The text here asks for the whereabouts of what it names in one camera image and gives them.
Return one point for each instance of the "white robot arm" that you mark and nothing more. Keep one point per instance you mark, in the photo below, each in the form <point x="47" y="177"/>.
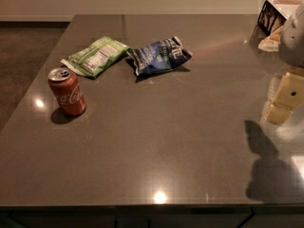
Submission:
<point x="291" y="47"/>

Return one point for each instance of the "dark box with label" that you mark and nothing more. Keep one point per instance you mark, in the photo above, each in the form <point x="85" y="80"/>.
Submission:
<point x="274" y="13"/>

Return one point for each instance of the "green chip bag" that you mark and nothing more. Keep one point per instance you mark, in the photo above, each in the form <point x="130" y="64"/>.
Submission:
<point x="96" y="58"/>

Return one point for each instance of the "crumpled white paper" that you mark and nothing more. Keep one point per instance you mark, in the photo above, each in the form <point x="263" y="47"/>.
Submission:
<point x="271" y="42"/>

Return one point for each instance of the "blue chip bag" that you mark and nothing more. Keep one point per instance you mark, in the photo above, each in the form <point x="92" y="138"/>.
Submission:
<point x="159" y="57"/>

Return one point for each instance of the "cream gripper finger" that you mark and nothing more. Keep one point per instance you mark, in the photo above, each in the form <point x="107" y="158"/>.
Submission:
<point x="285" y="96"/>

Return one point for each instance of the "red Coca-Cola can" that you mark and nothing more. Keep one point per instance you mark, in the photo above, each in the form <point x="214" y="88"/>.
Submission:
<point x="66" y="89"/>

